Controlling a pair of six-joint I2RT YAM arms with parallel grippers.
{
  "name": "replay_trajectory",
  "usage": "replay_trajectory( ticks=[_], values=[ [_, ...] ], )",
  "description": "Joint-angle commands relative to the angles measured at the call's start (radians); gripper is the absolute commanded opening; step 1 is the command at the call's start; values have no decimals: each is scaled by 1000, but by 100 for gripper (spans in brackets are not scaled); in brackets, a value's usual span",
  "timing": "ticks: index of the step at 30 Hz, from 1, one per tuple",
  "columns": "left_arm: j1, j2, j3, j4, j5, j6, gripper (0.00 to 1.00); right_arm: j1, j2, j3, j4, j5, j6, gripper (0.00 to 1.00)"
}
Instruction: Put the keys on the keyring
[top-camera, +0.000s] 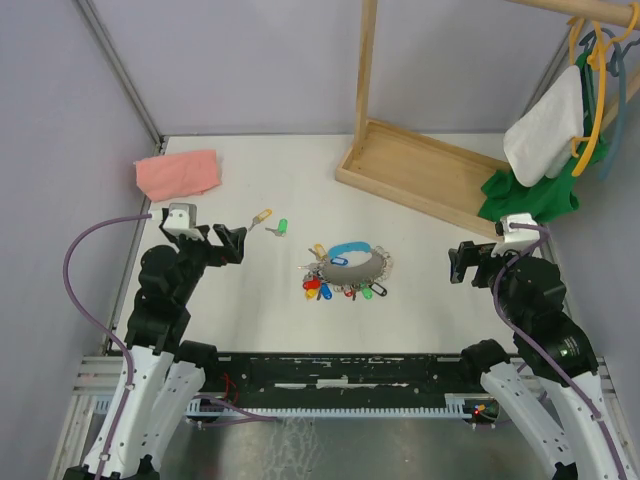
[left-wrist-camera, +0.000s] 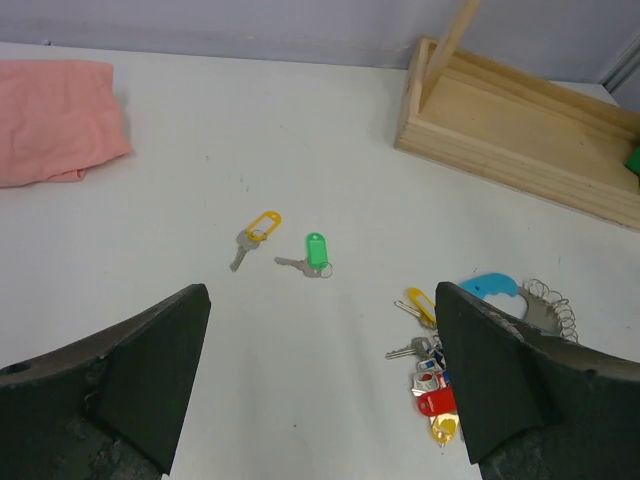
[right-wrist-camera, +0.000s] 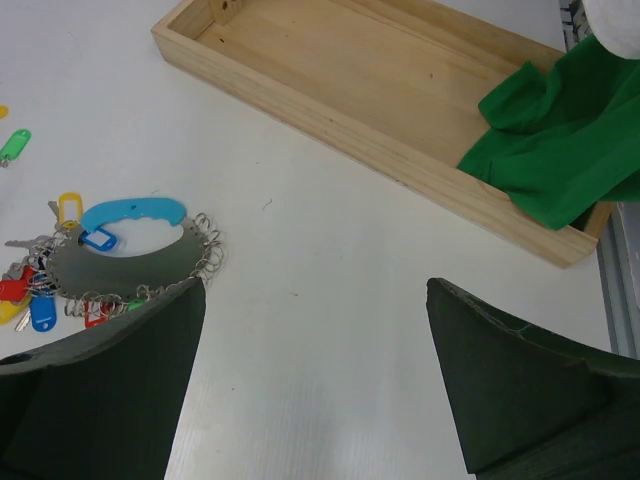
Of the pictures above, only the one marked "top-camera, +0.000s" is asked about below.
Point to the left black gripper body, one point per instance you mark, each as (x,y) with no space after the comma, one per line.
(197,253)

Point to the green garment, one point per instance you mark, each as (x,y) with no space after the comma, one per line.
(545,201)

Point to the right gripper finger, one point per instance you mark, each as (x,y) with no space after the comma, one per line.
(468,249)
(457,266)

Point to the key with green tag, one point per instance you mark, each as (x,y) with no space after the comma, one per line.
(281,228)

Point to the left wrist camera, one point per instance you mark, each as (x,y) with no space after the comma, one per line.
(180,220)

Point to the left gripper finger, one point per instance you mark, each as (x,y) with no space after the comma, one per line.
(232,253)
(232,239)

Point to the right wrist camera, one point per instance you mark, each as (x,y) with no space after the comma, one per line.
(517,230)

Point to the wooden clothes rack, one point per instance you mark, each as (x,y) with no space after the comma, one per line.
(442,180)

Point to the white towel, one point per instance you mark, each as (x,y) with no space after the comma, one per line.
(538,144)

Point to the pink folded cloth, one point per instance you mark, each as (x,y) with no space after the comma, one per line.
(178,175)

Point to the metal key organizer with keys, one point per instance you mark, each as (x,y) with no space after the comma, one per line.
(355,269)

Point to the key with yellow tag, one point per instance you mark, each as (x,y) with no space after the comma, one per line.
(259,218)

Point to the yellow hanger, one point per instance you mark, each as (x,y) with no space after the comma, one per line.
(592,95)

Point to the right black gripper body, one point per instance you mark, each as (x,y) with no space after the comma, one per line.
(487,264)

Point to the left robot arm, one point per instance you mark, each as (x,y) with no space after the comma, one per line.
(162,372)

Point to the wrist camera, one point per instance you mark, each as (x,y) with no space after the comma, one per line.
(180,220)
(517,230)

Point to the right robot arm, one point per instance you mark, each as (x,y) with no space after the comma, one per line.
(578,440)

